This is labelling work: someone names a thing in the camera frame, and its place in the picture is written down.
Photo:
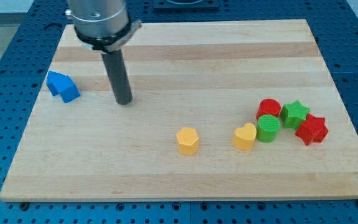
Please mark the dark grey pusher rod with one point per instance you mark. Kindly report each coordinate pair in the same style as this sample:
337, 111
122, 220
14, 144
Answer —
117, 74

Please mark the yellow hexagon block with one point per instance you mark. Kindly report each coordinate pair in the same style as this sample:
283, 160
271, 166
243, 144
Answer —
188, 141

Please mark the red cylinder block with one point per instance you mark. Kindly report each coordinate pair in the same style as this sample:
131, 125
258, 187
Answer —
269, 106

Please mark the green cylinder block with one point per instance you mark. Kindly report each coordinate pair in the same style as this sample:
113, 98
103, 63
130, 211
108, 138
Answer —
267, 128

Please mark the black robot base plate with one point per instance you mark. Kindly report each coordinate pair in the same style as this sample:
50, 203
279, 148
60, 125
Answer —
161, 5

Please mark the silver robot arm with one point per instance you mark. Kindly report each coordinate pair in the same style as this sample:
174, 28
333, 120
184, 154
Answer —
105, 26

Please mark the red star block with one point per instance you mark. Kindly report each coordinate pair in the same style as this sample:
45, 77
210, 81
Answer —
313, 129

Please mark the blue triangle block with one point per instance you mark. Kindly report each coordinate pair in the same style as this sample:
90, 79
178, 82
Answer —
53, 81

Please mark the wooden board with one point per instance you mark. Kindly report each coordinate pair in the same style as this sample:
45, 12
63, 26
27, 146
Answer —
242, 110

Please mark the blue cube block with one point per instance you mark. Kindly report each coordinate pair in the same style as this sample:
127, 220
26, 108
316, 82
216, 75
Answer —
67, 89

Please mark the green star block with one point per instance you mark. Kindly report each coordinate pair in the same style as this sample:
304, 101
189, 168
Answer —
293, 114

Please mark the yellow heart block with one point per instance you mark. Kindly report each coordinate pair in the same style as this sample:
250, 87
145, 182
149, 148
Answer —
244, 137

